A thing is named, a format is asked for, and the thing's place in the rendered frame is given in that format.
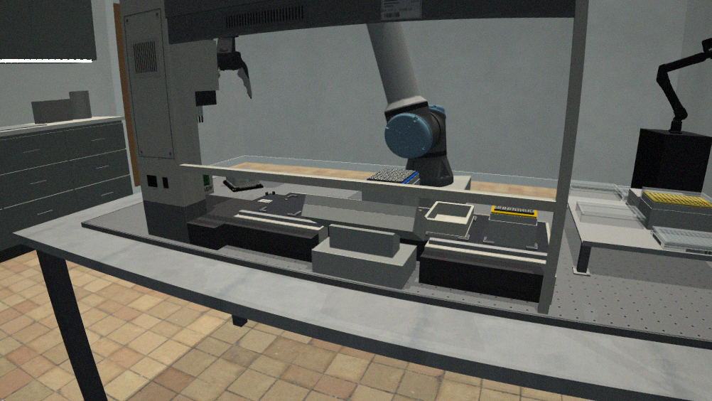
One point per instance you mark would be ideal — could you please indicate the beige rectangular tray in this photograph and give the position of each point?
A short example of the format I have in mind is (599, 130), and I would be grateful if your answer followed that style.
(451, 220)

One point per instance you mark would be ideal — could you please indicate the blue tip rack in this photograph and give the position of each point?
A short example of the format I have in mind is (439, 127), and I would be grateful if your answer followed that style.
(390, 199)

